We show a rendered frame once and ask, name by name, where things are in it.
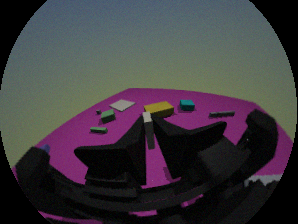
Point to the yellow rectangular block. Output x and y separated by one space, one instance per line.
160 109

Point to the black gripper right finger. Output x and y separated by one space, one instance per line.
175 142

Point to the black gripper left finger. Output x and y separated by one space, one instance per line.
128 152

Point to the teal rectangular block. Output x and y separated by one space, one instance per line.
187 105

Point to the blue rectangular block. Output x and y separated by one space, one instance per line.
46 147

